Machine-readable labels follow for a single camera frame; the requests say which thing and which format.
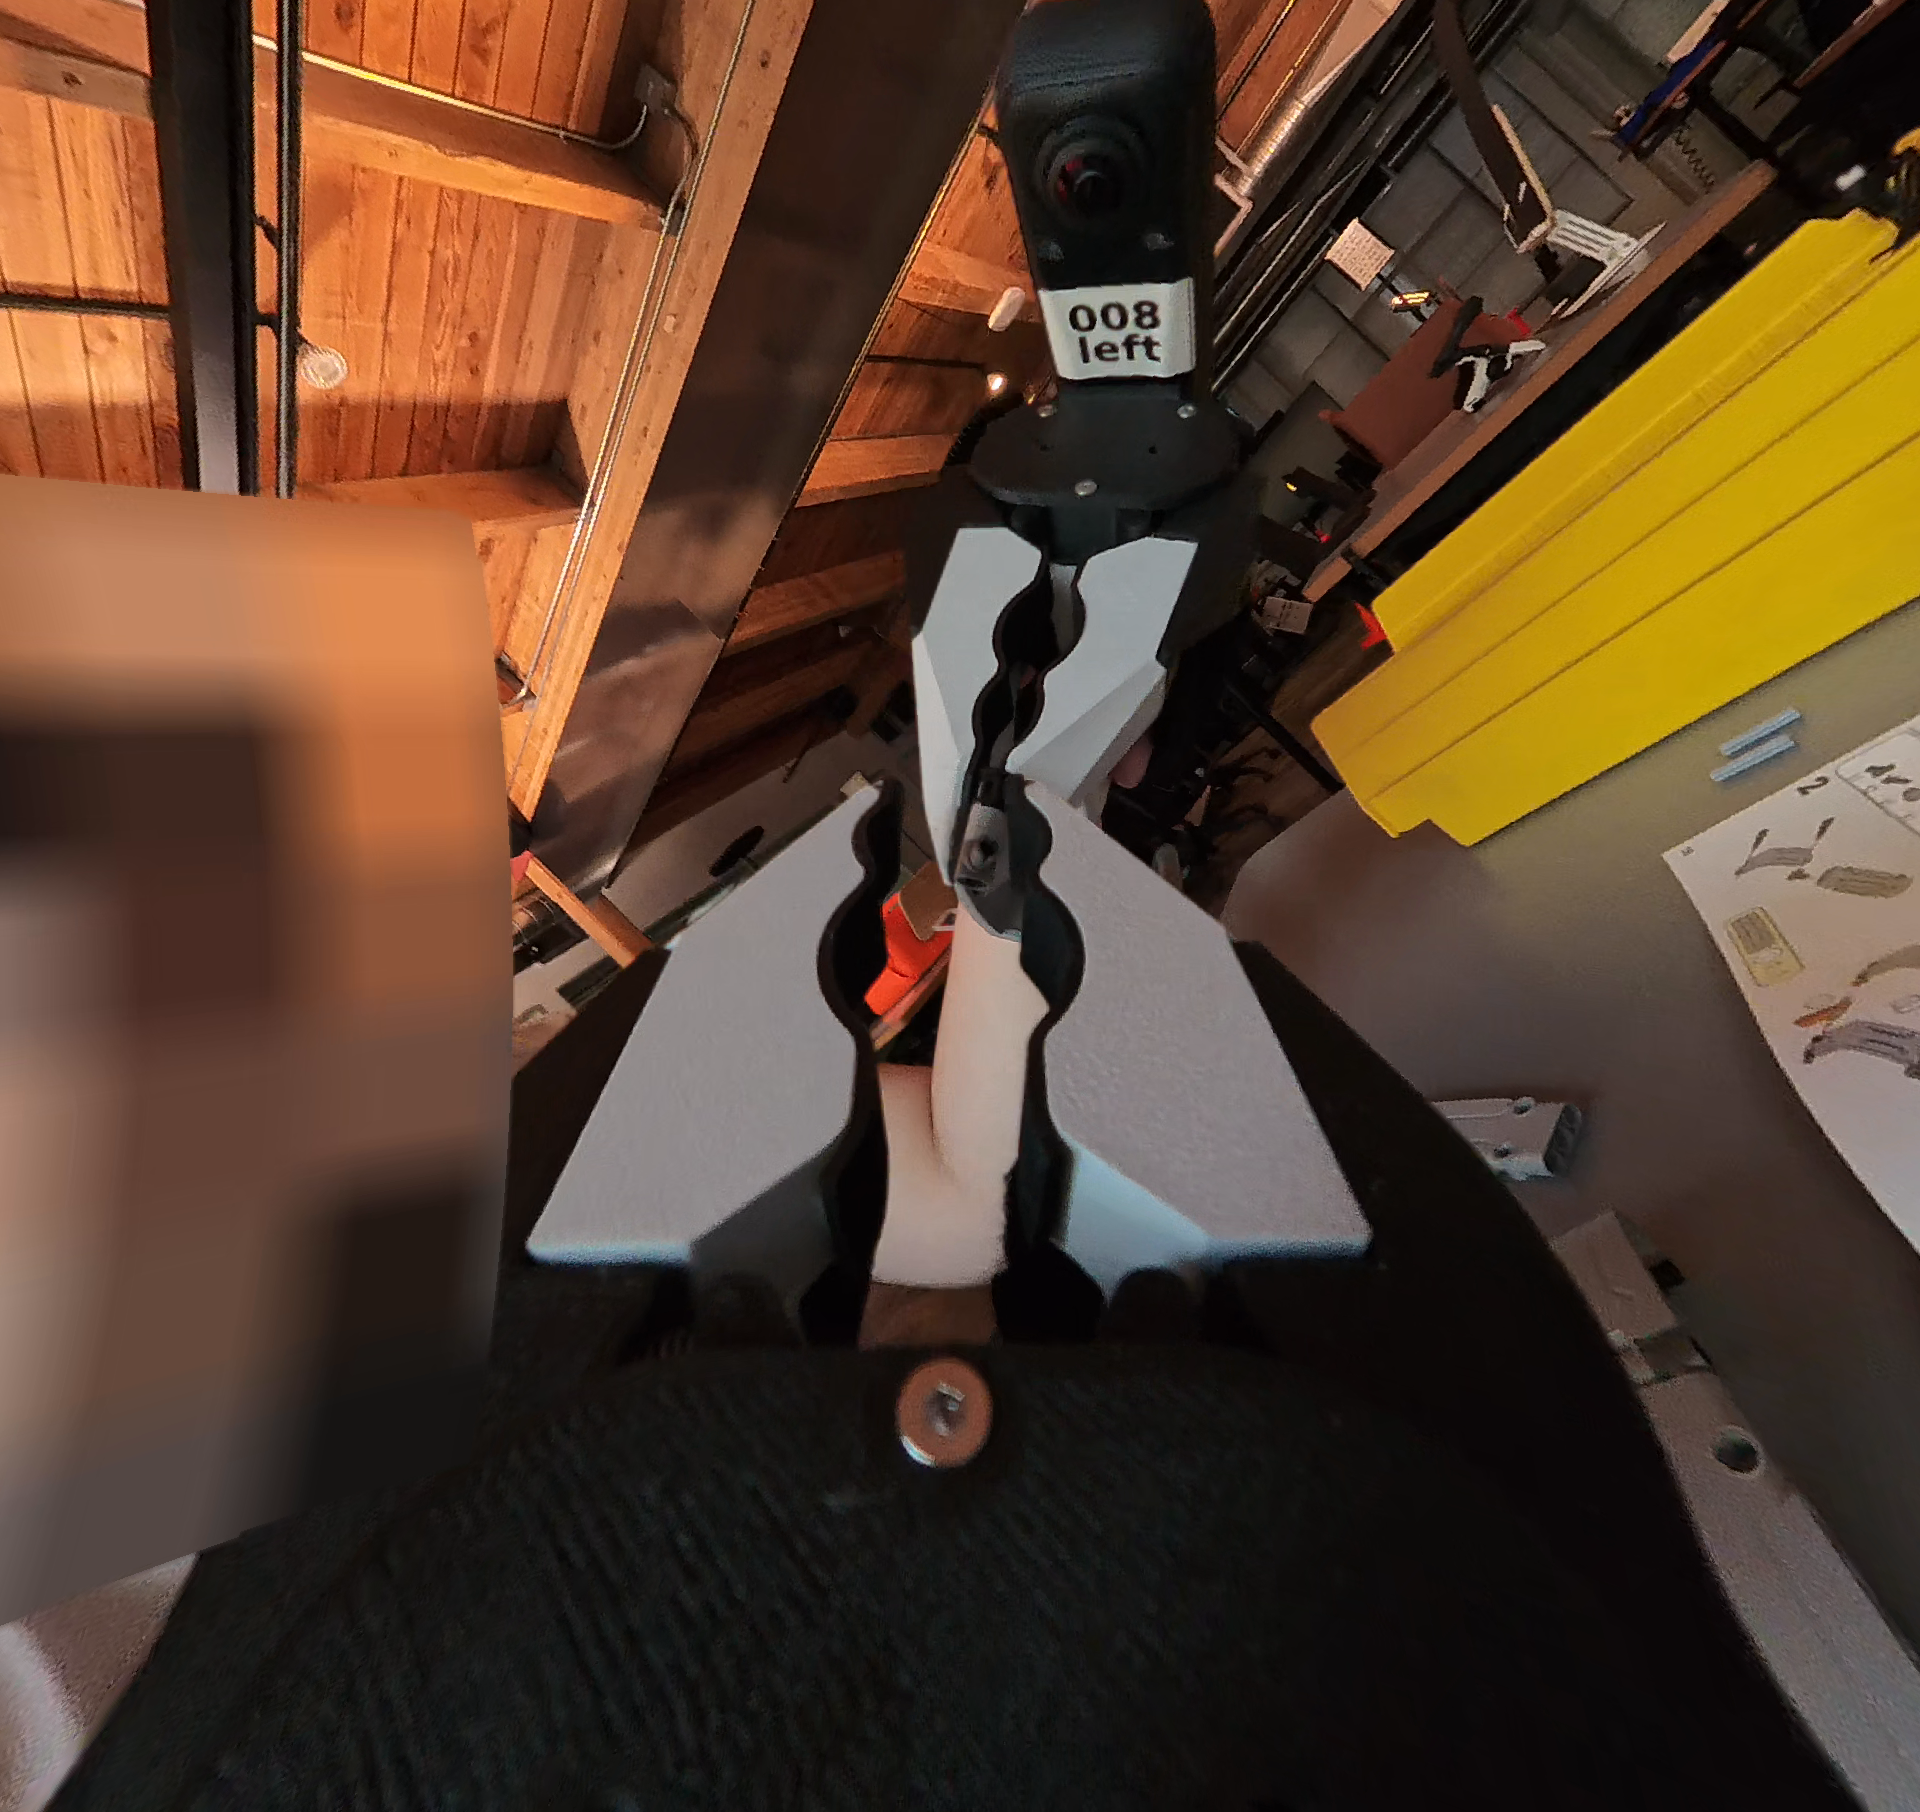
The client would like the orange traffic cone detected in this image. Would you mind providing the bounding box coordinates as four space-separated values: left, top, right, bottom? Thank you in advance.
868 888 963 1015

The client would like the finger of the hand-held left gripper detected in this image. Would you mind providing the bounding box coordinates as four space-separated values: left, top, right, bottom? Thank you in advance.
1007 536 1203 811
909 525 1054 931

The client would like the yellow plastic bin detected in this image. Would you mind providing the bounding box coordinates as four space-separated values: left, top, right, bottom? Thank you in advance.
1310 203 1920 848

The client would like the white instruction sheet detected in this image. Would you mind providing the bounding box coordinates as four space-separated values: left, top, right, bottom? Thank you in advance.
1662 714 1920 1256

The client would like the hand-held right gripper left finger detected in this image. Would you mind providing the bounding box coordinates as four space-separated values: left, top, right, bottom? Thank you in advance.
524 777 909 1346

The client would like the grey desk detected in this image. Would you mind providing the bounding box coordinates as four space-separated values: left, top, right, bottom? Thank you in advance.
1222 702 1920 1812

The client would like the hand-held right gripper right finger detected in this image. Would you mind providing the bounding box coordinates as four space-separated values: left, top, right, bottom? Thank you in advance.
993 774 1374 1346

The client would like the person's pale clothing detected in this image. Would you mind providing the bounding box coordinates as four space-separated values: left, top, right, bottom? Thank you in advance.
0 1547 197 1812

